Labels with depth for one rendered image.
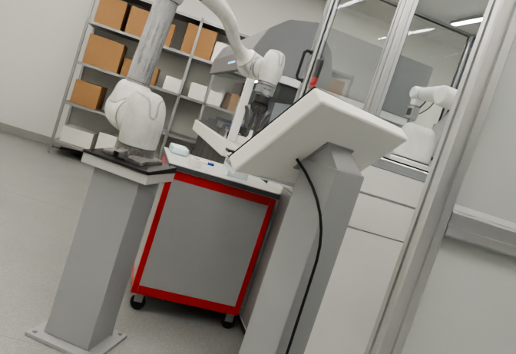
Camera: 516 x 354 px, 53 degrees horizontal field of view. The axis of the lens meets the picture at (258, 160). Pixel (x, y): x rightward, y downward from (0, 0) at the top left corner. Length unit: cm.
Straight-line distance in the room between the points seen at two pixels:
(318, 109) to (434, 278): 55
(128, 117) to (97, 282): 65
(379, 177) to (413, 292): 124
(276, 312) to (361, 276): 70
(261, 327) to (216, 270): 117
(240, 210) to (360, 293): 78
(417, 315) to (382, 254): 127
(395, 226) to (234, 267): 92
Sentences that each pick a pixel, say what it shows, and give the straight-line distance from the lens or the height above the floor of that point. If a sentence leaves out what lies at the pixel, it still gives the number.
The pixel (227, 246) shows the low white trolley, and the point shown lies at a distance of 262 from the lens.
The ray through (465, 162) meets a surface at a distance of 82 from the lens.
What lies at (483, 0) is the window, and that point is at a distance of 225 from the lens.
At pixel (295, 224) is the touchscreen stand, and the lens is 144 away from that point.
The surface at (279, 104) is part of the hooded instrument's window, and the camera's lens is 328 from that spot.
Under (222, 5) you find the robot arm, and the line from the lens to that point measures 220.
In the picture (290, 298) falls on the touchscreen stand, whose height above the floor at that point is 65.
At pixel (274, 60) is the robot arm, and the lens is 235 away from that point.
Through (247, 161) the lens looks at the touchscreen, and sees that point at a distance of 133.
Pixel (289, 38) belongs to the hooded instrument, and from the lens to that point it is 328.
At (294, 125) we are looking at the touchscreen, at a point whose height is 109.
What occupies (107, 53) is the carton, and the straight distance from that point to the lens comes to 620.
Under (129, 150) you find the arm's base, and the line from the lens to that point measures 205.
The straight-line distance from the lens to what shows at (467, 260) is 88.
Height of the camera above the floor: 108
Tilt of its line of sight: 4 degrees down
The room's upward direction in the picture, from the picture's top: 18 degrees clockwise
